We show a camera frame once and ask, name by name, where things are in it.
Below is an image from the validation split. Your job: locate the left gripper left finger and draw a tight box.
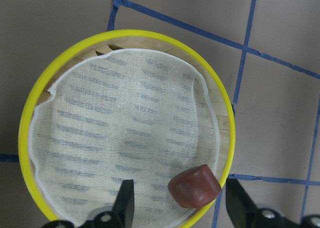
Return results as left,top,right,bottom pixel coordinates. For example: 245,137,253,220
113,179,135,228

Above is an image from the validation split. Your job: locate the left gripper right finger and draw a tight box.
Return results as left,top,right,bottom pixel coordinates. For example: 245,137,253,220
225,179,258,228

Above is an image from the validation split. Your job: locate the brown bun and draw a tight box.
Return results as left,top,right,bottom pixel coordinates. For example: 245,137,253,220
167,164,222,209

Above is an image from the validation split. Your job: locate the yellow steamer layer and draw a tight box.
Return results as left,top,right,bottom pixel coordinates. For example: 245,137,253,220
18,29,236,228

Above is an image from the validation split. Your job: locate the white steamer cloth top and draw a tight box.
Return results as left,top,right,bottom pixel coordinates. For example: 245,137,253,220
28,48,220,228

